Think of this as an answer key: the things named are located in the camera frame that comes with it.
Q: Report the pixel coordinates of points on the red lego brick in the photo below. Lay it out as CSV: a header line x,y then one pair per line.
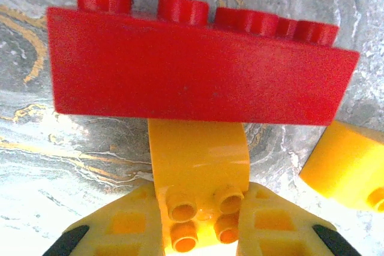
x,y
195,73

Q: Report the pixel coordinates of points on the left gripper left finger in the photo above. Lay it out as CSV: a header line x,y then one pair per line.
x,y
105,217

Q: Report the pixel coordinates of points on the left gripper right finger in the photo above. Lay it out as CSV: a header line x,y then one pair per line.
x,y
303,223

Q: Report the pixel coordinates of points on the orange arch lego brick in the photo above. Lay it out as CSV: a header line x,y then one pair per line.
x,y
198,154

